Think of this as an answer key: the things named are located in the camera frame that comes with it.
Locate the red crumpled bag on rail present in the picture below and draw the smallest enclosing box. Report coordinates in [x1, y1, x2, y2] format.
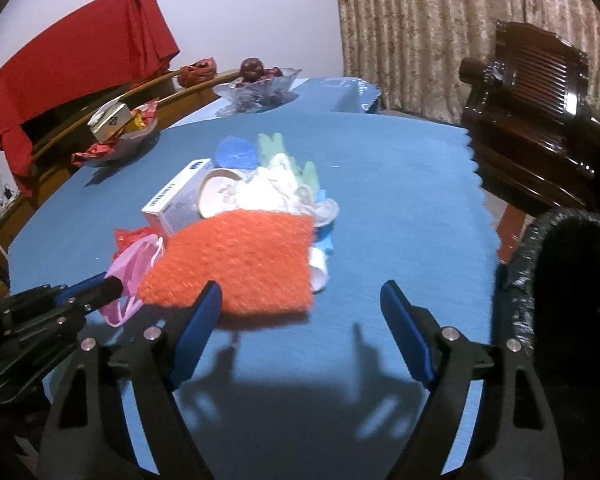
[177, 56, 217, 88]

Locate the black trash bag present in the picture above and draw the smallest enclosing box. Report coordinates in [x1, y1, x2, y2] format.
[495, 207, 600, 480]

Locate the clear plastic packaging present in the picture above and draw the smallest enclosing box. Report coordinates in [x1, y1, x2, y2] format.
[305, 195, 341, 227]

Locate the light green glove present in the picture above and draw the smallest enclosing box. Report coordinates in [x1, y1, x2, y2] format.
[256, 132, 320, 198]

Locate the orange bubble wrap sheet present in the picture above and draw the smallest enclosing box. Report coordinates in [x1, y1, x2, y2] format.
[139, 208, 316, 317]

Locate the pink plastic bag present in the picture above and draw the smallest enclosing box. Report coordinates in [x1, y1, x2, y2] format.
[102, 234, 166, 328]

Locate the small blue tablecloth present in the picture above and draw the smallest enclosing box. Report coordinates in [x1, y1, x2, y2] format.
[172, 77, 381, 128]

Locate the red cloth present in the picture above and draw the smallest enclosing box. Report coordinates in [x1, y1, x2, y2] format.
[0, 0, 181, 198]

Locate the large blue tablecloth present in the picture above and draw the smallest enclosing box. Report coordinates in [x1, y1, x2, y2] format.
[7, 110, 501, 480]

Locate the white carton box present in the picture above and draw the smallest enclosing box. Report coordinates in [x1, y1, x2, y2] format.
[141, 158, 216, 236]

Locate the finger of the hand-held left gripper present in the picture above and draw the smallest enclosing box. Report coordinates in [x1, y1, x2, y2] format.
[2, 276, 126, 361]
[0, 272, 108, 318]

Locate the beige patterned curtain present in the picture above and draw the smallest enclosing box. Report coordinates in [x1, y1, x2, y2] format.
[332, 0, 600, 126]

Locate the red candy wrapper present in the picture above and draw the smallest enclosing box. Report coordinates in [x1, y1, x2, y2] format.
[71, 142, 116, 167]

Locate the dark red fruit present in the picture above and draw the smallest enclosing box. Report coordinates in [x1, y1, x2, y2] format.
[240, 58, 265, 82]

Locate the dark wooden chair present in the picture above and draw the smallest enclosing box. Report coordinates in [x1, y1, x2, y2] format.
[459, 21, 600, 266]

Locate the light blue cream tube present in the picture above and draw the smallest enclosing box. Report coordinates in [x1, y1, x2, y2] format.
[307, 225, 337, 293]

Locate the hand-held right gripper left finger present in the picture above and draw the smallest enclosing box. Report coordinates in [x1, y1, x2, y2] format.
[37, 280, 224, 480]

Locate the wooden sideboard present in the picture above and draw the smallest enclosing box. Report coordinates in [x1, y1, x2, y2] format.
[0, 67, 241, 311]

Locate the small cream box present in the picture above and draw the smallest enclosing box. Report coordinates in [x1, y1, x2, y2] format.
[87, 101, 133, 141]

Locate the glass snack dish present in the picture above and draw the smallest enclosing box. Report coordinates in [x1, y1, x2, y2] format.
[80, 102, 161, 168]

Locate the blue plastic bag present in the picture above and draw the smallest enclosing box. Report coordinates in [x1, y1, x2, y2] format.
[214, 136, 258, 171]

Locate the glass fruit bowl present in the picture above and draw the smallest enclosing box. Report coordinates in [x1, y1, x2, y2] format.
[212, 67, 303, 113]

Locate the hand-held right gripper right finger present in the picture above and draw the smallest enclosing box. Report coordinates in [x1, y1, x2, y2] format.
[380, 280, 566, 480]

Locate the red plastic wrapper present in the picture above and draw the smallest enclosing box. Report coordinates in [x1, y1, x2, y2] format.
[114, 227, 153, 261]

